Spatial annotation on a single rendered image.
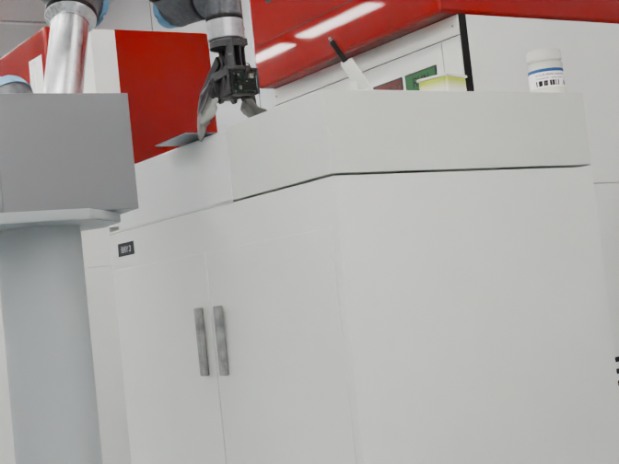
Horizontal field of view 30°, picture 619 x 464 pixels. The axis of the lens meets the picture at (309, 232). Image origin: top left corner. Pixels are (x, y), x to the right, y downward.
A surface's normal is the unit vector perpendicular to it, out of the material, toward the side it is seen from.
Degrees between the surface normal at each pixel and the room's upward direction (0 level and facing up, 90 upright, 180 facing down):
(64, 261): 90
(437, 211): 90
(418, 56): 90
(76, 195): 90
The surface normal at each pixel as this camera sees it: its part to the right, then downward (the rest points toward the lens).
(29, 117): 0.49, -0.11
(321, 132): -0.84, 0.06
